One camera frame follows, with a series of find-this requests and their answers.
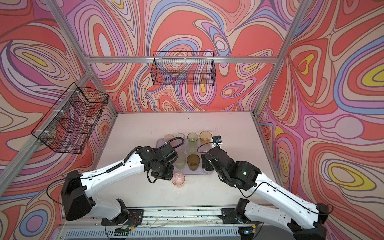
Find pale green large cup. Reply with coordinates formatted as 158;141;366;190
174;151;187;170

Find pink cup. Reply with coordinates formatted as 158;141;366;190
172;172;185;187

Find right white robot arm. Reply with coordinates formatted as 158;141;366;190
203;153;330;240

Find amber cup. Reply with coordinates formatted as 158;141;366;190
187;154;200;171

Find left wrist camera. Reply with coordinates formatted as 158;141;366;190
160;144;178;165

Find lilac plastic tray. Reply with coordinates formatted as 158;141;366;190
173;148;214;176

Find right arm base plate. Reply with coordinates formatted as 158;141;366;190
217;208;261;226

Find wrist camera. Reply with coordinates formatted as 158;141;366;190
160;144;178;165
211;136;222;148

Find small clear cup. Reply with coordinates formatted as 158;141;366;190
176;133;186;139

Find black wire basket left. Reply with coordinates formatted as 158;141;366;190
31;83;109;154

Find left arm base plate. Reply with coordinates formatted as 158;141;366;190
101;209;144;227

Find peach cup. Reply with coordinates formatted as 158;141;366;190
163;134;174;143

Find black wire basket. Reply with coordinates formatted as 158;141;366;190
31;83;109;154
151;50;217;86

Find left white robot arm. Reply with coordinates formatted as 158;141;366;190
61;144;178;226

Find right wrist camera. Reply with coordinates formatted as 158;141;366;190
211;136;222;148

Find bright green cup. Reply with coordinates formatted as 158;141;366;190
187;133;199;146

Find black wire basket back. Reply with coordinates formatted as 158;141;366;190
151;50;217;86

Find pale green cup front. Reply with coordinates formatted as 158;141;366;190
186;145;198;155

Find yellow plastic cup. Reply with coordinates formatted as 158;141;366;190
199;131;213;144

